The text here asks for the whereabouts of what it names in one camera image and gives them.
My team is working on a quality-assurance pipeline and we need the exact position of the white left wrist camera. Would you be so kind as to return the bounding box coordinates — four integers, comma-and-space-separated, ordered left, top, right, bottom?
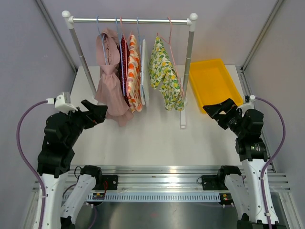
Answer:
54, 92, 77, 114

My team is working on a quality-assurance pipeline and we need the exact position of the pink pleated skirt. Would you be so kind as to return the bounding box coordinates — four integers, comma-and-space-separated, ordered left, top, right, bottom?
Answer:
95, 28, 133, 126

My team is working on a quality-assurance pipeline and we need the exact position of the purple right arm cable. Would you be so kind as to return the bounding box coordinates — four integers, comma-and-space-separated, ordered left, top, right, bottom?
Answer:
254, 96, 286, 225

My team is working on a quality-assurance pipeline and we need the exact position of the lemon print skirt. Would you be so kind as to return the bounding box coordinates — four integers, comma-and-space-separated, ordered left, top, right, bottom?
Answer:
149, 36, 184, 111

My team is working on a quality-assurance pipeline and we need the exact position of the slotted cable duct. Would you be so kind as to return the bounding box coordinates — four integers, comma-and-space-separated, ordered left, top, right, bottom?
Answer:
85, 192, 221, 202

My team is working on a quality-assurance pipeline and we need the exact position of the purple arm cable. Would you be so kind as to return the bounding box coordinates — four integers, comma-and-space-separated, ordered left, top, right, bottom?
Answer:
16, 99, 58, 229
254, 96, 286, 225

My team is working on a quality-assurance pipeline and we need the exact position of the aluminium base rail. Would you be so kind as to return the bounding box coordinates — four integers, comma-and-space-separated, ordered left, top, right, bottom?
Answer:
64, 165, 291, 193

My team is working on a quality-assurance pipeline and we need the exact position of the red polka dot skirt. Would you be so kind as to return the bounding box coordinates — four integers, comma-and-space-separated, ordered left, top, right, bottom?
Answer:
120, 34, 130, 106

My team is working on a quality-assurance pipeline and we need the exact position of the pink wire hanger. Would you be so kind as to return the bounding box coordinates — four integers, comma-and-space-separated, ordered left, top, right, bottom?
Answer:
120, 17, 124, 38
156, 23, 183, 93

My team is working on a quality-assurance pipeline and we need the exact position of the yellow plastic tray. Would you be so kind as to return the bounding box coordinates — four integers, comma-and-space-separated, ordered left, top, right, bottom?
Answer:
189, 59, 243, 114

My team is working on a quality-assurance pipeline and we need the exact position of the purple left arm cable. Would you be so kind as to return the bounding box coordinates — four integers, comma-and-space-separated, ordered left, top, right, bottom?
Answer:
16, 99, 58, 229

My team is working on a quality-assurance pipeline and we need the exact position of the white skirt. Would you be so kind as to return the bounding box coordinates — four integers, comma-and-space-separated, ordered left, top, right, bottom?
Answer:
140, 39, 150, 106

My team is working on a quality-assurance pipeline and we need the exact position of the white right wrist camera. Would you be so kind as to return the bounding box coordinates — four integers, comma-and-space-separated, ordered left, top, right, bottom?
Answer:
244, 95, 255, 105

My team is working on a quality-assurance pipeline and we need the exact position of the orange floral skirt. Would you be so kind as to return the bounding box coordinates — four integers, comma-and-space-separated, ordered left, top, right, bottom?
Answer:
127, 33, 142, 113

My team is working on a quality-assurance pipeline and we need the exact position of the white and silver clothes rack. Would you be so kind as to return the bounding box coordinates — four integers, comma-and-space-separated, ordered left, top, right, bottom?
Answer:
62, 10, 198, 129

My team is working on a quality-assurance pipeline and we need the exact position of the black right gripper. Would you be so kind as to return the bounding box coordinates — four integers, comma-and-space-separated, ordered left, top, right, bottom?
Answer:
203, 98, 246, 137

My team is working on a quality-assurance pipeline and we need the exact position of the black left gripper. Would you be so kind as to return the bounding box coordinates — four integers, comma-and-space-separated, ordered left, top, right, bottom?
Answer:
61, 99, 108, 146

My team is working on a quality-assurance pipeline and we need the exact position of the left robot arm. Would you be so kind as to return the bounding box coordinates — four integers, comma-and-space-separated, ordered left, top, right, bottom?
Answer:
34, 99, 108, 229

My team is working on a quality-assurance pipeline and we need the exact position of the blue wire hanger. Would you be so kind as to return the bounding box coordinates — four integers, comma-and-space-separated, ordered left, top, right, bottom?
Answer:
96, 16, 108, 65
115, 17, 125, 96
136, 16, 146, 101

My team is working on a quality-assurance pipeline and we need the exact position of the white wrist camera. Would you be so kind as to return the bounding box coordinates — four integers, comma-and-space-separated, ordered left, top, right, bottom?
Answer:
54, 92, 77, 114
244, 95, 255, 105

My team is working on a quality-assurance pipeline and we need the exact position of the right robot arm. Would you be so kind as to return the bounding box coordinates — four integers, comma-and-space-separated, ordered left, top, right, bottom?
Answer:
201, 95, 286, 229

